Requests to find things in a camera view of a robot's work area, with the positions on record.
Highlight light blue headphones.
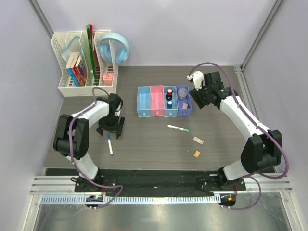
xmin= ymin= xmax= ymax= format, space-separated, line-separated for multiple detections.
xmin=98 ymin=32 xmax=130 ymax=65

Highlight pink plastic bin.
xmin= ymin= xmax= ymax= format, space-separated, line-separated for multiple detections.
xmin=150 ymin=85 xmax=164 ymax=117

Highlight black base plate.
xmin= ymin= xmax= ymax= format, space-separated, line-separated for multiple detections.
xmin=44 ymin=168 xmax=247 ymax=193

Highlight slotted cable duct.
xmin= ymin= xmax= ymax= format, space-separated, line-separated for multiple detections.
xmin=41 ymin=194 xmax=221 ymax=205

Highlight pink eraser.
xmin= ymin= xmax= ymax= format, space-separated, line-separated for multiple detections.
xmin=182 ymin=103 xmax=188 ymax=109

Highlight stack of books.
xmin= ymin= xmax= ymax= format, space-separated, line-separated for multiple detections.
xmin=66 ymin=52 xmax=87 ymax=87

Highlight orange eraser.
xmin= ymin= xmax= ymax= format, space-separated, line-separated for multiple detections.
xmin=193 ymin=151 xmax=200 ymax=158

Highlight green capped white marker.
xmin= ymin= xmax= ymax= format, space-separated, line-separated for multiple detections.
xmin=167 ymin=125 xmax=189 ymax=132

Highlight blue stamp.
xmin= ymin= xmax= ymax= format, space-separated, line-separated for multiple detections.
xmin=167 ymin=101 xmax=173 ymax=109

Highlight pink box in rack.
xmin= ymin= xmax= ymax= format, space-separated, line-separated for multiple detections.
xmin=103 ymin=72 xmax=114 ymax=86

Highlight red stamp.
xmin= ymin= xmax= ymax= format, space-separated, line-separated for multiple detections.
xmin=166 ymin=88 xmax=173 ymax=101

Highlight clear jar of paperclips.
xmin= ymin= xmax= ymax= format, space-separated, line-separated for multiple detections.
xmin=177 ymin=88 xmax=188 ymax=101

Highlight blue clear pouch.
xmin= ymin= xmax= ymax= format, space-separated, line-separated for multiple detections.
xmin=60 ymin=36 xmax=81 ymax=62

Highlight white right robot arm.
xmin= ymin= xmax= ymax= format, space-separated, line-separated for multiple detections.
xmin=120 ymin=71 xmax=282 ymax=190

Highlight clear wrapped eraser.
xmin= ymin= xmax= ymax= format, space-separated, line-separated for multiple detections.
xmin=193 ymin=137 xmax=204 ymax=145

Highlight light blue end bin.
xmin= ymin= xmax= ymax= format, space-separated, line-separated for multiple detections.
xmin=137 ymin=86 xmax=151 ymax=117

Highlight blue capped white marker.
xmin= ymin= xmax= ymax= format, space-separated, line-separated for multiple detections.
xmin=107 ymin=135 xmax=114 ymax=156

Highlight purple plastic bin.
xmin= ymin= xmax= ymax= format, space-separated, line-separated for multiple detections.
xmin=176 ymin=86 xmax=192 ymax=117

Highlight red plastic folder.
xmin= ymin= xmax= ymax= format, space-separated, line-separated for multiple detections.
xmin=90 ymin=24 xmax=100 ymax=86

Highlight white file organizer rack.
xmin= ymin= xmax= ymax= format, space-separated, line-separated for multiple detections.
xmin=51 ymin=30 xmax=119 ymax=97

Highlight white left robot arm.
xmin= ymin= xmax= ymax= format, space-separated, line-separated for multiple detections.
xmin=53 ymin=93 xmax=125 ymax=192

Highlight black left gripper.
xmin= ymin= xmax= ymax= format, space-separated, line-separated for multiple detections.
xmin=97 ymin=114 xmax=124 ymax=138

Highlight green plastic folder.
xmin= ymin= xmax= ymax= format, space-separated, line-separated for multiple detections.
xmin=86 ymin=24 xmax=96 ymax=86

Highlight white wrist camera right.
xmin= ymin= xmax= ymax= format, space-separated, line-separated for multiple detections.
xmin=186 ymin=71 xmax=204 ymax=91

